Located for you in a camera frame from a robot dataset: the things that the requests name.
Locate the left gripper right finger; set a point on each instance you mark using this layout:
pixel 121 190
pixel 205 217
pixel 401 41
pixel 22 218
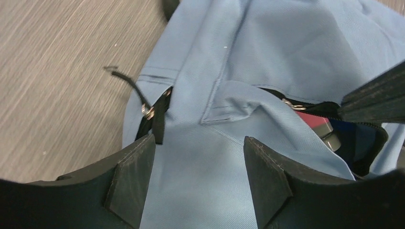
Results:
pixel 289 195

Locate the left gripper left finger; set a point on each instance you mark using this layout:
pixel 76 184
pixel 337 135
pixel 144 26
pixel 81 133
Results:
pixel 108 194

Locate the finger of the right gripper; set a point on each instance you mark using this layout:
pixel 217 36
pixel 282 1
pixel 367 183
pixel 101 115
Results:
pixel 382 100

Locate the pink eraser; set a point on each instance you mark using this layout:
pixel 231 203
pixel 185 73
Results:
pixel 320 125

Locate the light blue backpack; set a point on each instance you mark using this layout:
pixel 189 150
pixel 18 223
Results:
pixel 224 70

